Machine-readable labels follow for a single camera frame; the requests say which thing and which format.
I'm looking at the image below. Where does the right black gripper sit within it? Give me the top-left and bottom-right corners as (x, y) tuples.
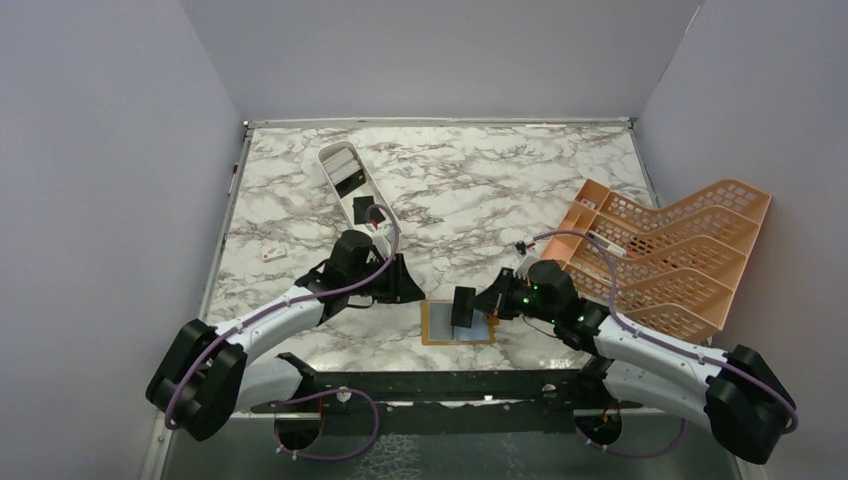
(468, 266), (559, 324)

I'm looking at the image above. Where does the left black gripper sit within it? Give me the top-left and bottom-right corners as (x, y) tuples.
(347, 252), (426, 304)

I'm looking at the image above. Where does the yellow leather card holder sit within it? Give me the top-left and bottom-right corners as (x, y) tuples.
(421, 299), (498, 347)

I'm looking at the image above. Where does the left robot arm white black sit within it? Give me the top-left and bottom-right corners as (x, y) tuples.
(145, 230), (425, 441)

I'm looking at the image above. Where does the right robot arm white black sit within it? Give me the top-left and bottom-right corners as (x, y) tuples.
(473, 260), (798, 465)

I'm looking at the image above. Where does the white oblong card tray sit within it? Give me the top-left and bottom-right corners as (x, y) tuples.
(318, 141), (393, 256)

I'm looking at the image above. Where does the stack of cards in tray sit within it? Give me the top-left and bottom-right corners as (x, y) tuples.
(321, 148), (366, 198)

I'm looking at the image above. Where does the small white red tag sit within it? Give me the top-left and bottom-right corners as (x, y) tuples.
(261, 244), (288, 262)

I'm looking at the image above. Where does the white marker in rack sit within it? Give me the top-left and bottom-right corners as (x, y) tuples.
(587, 231), (629, 258)

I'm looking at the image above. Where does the orange plastic file rack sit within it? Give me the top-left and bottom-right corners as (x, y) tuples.
(541, 179), (772, 343)

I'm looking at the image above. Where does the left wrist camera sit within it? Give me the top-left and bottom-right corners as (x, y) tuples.
(368, 223), (395, 258)

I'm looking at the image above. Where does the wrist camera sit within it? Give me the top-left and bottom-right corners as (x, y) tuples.
(513, 241), (540, 277)
(368, 223), (395, 258)

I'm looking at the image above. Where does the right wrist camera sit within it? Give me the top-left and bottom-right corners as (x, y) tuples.
(513, 241), (540, 277)

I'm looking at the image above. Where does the black metal base rail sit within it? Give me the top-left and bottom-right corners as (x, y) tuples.
(249, 353), (620, 436)

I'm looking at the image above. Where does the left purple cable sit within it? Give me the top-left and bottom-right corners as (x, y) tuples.
(164, 203), (403, 464)

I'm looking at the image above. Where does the purple cable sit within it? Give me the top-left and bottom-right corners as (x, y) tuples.
(515, 230), (800, 460)
(164, 203), (403, 464)

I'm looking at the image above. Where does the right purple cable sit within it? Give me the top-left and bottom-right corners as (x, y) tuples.
(515, 230), (800, 460)

